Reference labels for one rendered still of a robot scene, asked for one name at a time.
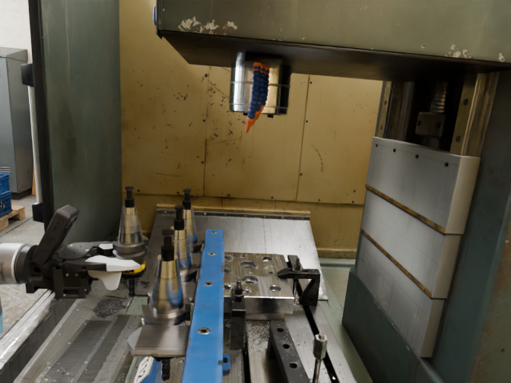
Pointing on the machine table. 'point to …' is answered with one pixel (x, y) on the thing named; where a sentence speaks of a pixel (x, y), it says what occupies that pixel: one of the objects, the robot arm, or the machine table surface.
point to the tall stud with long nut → (318, 355)
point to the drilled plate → (258, 298)
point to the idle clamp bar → (288, 366)
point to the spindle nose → (282, 98)
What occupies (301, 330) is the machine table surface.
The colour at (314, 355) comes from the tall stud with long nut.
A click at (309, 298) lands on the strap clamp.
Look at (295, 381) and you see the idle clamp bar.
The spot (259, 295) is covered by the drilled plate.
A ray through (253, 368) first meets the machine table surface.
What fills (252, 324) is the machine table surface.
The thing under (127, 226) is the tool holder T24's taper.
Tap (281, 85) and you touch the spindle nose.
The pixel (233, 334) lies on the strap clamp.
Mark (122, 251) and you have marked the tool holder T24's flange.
